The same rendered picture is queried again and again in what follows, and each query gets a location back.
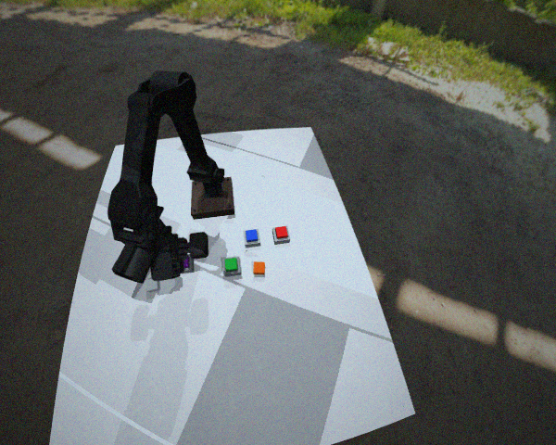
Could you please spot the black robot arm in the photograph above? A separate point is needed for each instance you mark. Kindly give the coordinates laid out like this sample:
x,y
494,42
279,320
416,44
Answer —
x,y
133,201

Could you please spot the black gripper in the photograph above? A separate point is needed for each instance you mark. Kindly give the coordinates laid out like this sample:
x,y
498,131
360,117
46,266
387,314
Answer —
x,y
197,247

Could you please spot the purple button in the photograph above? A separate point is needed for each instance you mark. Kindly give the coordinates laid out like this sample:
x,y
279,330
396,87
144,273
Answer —
x,y
188,265

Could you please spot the red button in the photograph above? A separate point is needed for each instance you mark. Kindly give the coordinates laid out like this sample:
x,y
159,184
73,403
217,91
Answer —
x,y
280,235

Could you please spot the green button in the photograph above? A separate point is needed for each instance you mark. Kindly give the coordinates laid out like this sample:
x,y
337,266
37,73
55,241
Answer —
x,y
231,266

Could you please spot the blue button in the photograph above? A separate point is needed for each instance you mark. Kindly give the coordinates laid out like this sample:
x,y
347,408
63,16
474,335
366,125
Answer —
x,y
251,238

